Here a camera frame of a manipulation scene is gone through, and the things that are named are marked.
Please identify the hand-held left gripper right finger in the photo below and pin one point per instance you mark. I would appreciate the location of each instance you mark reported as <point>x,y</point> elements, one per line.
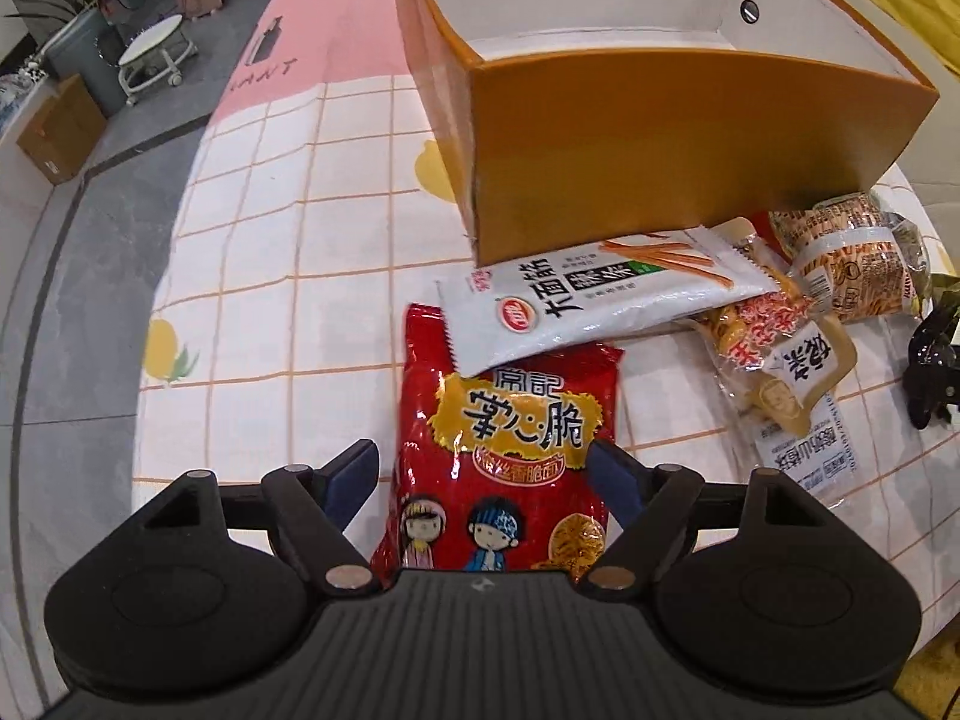
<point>611,478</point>

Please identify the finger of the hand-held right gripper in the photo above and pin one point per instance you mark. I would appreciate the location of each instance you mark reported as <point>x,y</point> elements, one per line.
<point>934,367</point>

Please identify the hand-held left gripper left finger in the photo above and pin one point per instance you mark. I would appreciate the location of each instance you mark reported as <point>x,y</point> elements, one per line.
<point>352,478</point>

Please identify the red snack bag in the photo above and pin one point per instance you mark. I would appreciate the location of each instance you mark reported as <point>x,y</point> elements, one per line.
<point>517,435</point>

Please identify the beige snack packet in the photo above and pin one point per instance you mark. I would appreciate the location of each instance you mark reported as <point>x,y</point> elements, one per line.
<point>806,367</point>

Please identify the brown striped snack packet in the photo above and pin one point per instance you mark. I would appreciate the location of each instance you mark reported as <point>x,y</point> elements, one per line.
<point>847,255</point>

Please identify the white text-print snack packet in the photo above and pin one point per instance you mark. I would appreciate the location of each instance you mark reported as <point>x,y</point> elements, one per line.
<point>806,457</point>

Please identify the clear red-print snack packet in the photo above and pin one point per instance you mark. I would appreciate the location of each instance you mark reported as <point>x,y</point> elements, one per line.
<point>761,315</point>

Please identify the white spicy stick packet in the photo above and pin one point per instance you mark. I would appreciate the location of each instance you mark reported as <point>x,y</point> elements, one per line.
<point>600,292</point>

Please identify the orange cardboard box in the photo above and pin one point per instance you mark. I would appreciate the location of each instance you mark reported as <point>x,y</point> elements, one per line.
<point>675,142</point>

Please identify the checked lemon-print tablecloth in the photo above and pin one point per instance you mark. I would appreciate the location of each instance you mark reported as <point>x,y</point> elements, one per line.
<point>300,240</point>

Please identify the yellow pillow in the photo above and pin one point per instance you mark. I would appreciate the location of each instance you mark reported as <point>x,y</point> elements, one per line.
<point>911,7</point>

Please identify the brown cardboard carton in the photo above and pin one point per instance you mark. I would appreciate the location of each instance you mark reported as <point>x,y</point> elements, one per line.
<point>60,127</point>

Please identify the white wheeled stool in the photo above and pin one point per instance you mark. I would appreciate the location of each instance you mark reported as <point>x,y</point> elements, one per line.
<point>154,45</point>

